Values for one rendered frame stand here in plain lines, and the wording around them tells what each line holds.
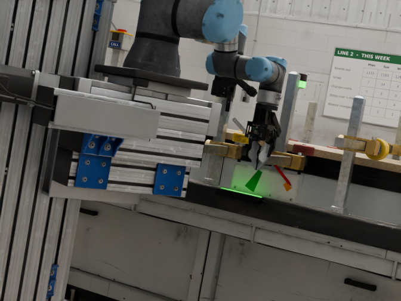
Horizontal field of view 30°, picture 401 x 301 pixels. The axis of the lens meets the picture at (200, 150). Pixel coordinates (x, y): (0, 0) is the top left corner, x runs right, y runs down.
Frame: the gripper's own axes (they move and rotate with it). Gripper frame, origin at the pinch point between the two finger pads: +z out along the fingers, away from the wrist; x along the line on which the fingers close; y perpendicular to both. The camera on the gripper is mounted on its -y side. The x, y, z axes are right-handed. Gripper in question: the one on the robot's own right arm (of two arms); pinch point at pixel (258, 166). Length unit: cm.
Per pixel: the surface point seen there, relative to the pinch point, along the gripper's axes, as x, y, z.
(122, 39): -77, -24, -37
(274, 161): 1.5, -10.3, -2.4
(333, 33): -225, -734, -167
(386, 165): 31, -46, -8
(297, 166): 4.2, -26.3, -1.7
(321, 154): 5.9, -45.5, -7.6
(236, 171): -18.5, -26.5, 4.5
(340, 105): -197, -735, -73
